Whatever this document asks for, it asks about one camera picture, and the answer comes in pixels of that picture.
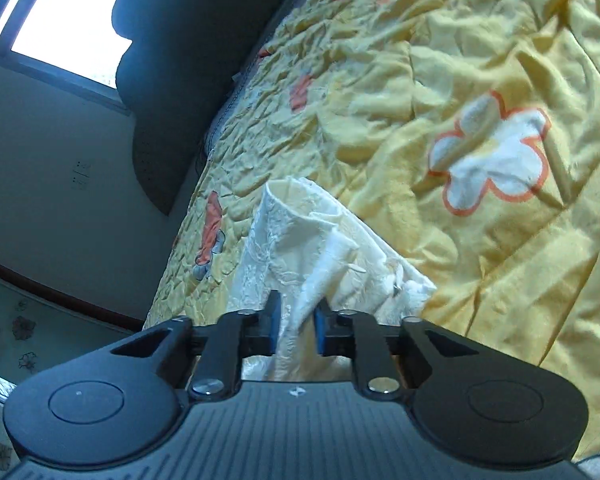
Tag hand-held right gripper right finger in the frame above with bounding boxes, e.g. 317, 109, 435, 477
314, 299, 486, 401

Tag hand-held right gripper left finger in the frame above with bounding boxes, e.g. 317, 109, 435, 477
109, 290, 282, 401

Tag white embossed pants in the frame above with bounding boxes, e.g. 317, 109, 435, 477
227, 176, 438, 383

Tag flower-print glass wardrobe door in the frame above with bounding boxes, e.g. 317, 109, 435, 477
0, 255, 146, 480

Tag dark padded headboard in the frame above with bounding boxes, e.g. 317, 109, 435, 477
114, 0, 313, 216

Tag yellow printed quilt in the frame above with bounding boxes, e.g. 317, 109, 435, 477
142, 0, 600, 466

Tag window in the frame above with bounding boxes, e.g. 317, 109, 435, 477
0, 0, 141, 116

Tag white wall socket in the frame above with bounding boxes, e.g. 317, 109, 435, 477
72, 160, 93, 189

